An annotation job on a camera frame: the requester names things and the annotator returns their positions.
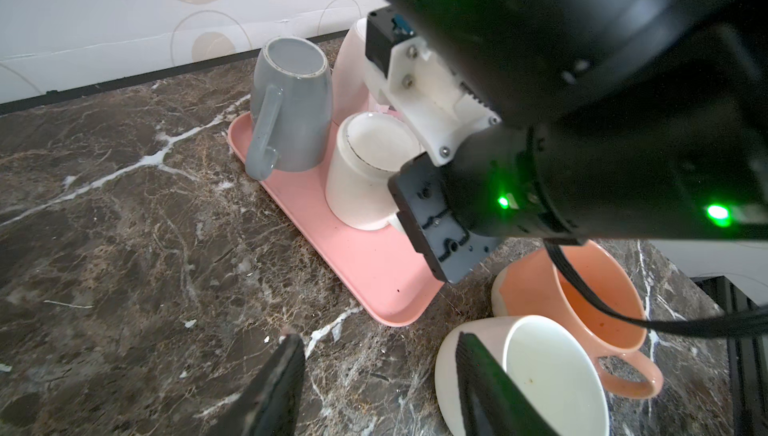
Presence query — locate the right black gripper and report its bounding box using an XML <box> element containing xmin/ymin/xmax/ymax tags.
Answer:
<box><xmin>387</xmin><ymin>117</ymin><xmax>600</xmax><ymax>283</ymax></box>

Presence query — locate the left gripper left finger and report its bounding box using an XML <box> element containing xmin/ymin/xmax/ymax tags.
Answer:
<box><xmin>207</xmin><ymin>333</ymin><xmax>306</xmax><ymax>435</ymax></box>

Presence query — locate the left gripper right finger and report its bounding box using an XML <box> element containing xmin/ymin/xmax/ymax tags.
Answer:
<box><xmin>455</xmin><ymin>332</ymin><xmax>556</xmax><ymax>435</ymax></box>

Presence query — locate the white ceramic mug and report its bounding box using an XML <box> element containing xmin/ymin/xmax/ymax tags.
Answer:
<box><xmin>435</xmin><ymin>315</ymin><xmax>610</xmax><ymax>435</ymax></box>

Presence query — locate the peach cream speckled mug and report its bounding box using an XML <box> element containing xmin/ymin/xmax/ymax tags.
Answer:
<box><xmin>491</xmin><ymin>241</ymin><xmax>664</xmax><ymax>399</ymax></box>

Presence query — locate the white mug black rim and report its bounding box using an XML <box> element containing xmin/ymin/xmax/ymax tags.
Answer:
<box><xmin>325</xmin><ymin>112</ymin><xmax>423</xmax><ymax>231</ymax></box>

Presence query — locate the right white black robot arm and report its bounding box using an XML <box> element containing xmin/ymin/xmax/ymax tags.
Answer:
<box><xmin>388</xmin><ymin>0</ymin><xmax>767</xmax><ymax>321</ymax></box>

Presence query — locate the pink mug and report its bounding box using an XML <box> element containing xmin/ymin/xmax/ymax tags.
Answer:
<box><xmin>332</xmin><ymin>18</ymin><xmax>384</xmax><ymax>126</ymax></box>

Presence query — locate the small grey mug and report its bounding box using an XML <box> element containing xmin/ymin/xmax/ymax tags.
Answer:
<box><xmin>245</xmin><ymin>36</ymin><xmax>332</xmax><ymax>180</ymax></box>

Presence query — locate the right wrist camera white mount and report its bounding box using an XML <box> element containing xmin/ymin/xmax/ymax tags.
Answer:
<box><xmin>364</xmin><ymin>6</ymin><xmax>501</xmax><ymax>166</ymax></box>

